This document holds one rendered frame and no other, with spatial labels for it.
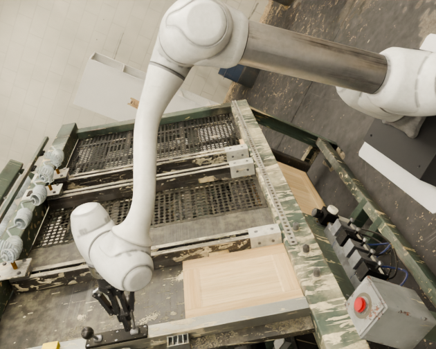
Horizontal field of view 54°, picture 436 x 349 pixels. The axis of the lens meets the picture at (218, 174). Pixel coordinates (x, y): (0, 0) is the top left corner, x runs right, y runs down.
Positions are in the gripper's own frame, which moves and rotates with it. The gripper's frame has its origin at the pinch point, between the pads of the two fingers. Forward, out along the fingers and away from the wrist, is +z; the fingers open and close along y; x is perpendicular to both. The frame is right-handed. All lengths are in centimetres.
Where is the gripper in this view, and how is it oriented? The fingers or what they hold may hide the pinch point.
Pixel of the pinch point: (125, 320)
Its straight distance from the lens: 138.6
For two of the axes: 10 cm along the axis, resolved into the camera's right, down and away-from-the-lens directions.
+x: -1.1, -4.8, 8.7
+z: 1.4, 8.6, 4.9
